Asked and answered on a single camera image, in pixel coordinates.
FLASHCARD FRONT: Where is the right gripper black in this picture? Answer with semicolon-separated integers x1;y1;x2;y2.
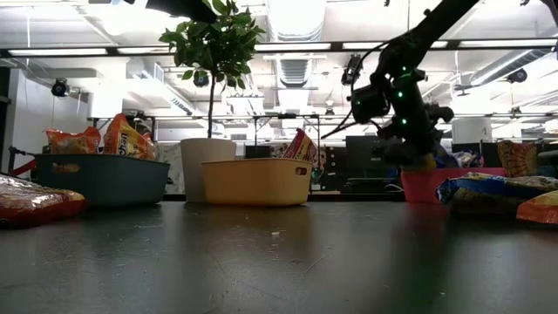
377;69;454;167

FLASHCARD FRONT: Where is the blue shrimp ramen pack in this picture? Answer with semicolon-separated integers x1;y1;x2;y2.
453;150;486;169
435;172;558;218
413;143;457;172

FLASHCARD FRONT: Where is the red beef ramen pack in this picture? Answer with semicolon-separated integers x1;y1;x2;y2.
0;174;87;229
282;128;319;163

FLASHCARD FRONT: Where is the pink plastic basket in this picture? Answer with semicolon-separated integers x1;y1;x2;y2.
400;167;507;205

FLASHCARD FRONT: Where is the large black monitor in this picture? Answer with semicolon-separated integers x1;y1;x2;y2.
345;135;405;175

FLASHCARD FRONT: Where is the green leafy indoor tree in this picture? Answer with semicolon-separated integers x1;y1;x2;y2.
159;0;267;140

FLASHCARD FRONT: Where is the white cabinet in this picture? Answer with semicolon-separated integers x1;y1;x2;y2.
452;117;493;145

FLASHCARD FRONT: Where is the orange patterned cloth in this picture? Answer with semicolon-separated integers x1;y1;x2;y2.
498;140;541;178

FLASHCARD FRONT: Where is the black office chair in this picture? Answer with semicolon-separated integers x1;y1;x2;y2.
536;150;558;178

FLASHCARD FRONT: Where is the small black monitor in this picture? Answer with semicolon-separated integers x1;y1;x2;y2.
244;145;272;160

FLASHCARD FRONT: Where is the yellow plastic basket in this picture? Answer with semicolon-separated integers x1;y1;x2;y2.
201;157;314;207

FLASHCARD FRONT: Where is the white patterned cloth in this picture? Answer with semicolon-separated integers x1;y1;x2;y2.
154;142;185;195

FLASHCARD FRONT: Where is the beige plant pot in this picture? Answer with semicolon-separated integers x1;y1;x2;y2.
180;138;238;204

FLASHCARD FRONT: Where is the blue-grey plastic basket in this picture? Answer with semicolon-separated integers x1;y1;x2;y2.
34;153;171;208

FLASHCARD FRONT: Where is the red bar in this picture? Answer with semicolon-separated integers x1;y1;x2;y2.
10;159;37;178

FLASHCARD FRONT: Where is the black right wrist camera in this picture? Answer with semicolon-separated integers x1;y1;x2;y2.
350;85;391;124

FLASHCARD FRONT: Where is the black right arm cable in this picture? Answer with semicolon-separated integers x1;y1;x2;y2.
321;41;393;140

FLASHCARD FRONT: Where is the white ceiling air duct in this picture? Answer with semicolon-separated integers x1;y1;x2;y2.
265;0;328;43

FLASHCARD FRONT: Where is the black ceiling light rail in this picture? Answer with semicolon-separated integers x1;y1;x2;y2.
0;38;558;58

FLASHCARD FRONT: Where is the black metal frame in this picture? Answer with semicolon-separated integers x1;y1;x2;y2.
252;113;322;165

